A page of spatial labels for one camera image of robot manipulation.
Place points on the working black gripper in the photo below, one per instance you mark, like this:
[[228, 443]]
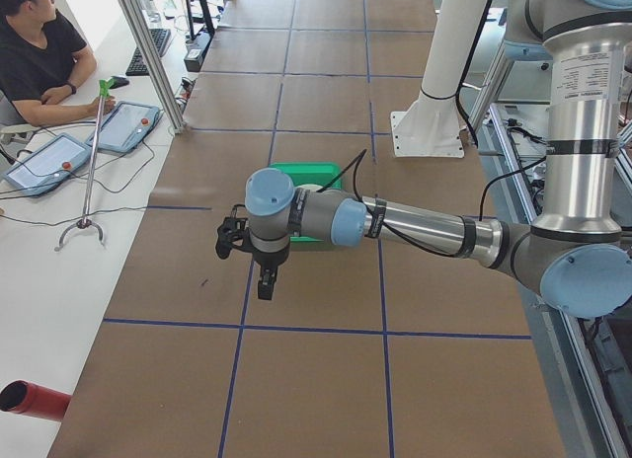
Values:
[[270, 259]]

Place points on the working silver robot arm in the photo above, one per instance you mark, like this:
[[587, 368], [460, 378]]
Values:
[[570, 254]]

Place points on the white round plate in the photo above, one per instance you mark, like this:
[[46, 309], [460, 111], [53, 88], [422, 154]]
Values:
[[311, 187]]

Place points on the green plastic tray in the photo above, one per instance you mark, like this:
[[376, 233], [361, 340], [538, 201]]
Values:
[[318, 173]]

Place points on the far blue teach pendant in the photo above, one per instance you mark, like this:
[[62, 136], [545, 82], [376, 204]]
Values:
[[126, 126]]

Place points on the blue teach pendant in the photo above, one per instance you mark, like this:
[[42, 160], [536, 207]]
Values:
[[126, 126], [47, 167]]

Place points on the near blue teach pendant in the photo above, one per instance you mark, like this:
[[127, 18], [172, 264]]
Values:
[[47, 167]]

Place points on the black computer mouse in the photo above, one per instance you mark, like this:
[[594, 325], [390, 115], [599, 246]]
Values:
[[118, 82]]

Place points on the red cylinder tube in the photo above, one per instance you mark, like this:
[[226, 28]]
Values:
[[32, 400]]

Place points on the seated person black shirt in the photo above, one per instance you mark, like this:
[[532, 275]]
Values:
[[44, 60]]

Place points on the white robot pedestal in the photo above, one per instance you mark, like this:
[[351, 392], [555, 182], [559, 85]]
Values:
[[430, 126]]

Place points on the aluminium frame post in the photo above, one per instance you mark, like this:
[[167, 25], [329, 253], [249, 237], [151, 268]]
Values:
[[133, 14]]

